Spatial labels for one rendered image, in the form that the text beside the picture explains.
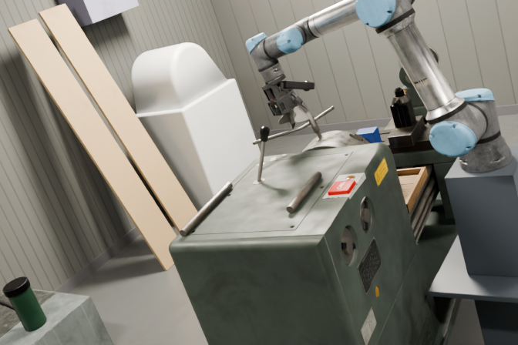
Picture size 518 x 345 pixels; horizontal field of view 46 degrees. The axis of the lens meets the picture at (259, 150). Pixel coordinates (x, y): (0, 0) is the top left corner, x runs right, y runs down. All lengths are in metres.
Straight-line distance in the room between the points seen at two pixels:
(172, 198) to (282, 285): 3.12
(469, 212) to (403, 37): 0.59
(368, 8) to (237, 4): 4.43
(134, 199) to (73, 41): 1.21
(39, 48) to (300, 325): 3.29
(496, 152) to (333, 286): 0.69
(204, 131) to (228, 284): 3.11
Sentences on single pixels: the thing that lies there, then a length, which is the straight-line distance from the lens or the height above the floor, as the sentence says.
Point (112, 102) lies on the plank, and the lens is 4.61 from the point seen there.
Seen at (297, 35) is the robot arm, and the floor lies 1.61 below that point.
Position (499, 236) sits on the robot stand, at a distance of 1.99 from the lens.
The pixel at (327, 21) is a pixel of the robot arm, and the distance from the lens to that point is 1.98.
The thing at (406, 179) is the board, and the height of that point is 0.88.
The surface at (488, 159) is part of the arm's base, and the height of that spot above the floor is 1.14.
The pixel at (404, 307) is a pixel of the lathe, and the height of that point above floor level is 0.80.
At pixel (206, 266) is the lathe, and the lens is 1.66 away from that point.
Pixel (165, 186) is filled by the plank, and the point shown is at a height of 0.47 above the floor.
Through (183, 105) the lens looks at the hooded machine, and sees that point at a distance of 4.61.
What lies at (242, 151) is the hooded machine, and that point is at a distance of 5.00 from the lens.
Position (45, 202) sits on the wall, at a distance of 4.73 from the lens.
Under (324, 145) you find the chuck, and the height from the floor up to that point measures 1.24.
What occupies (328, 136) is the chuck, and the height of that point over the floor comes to 1.24.
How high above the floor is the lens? 1.93
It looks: 18 degrees down
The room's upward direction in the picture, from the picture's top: 19 degrees counter-clockwise
